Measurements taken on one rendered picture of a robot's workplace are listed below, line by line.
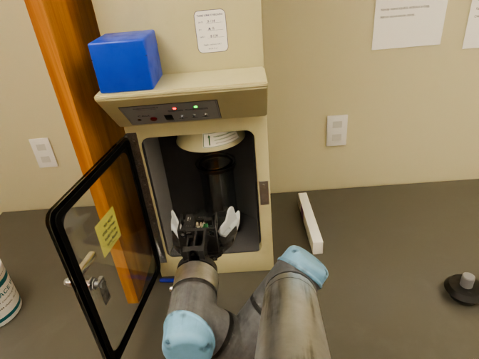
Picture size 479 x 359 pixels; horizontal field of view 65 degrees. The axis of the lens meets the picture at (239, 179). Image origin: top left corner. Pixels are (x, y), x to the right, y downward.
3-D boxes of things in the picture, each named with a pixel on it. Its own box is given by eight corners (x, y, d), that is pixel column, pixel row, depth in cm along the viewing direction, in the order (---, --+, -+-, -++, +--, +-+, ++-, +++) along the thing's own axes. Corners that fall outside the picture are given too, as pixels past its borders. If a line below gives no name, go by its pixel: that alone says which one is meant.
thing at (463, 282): (435, 282, 98) (440, 263, 95) (472, 280, 98) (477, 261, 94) (452, 311, 90) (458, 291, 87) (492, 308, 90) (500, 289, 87)
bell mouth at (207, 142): (181, 126, 105) (177, 107, 102) (244, 121, 104) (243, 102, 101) (171, 155, 90) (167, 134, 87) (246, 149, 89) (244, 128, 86)
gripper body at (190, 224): (218, 209, 74) (215, 251, 63) (223, 243, 78) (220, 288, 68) (179, 211, 74) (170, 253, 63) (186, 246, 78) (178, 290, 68)
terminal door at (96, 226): (161, 268, 104) (127, 134, 84) (112, 372, 78) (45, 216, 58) (158, 268, 104) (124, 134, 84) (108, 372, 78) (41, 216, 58)
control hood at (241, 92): (121, 123, 84) (110, 78, 79) (266, 112, 83) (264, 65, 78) (105, 145, 74) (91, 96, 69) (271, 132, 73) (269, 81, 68)
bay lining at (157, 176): (179, 205, 125) (159, 102, 107) (257, 199, 124) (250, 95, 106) (167, 256, 104) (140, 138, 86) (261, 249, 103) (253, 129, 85)
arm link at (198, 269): (219, 308, 64) (172, 310, 64) (220, 287, 68) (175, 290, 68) (214, 276, 60) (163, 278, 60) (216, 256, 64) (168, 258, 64)
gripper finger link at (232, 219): (248, 196, 80) (222, 220, 73) (249, 219, 83) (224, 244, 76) (235, 193, 81) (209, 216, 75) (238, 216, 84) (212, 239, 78)
